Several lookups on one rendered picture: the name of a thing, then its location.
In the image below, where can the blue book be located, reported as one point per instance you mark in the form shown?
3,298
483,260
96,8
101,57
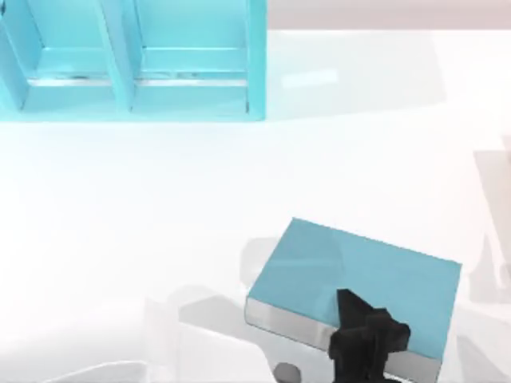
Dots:
359,263

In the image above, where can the light blue rack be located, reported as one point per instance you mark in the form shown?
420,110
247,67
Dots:
191,60

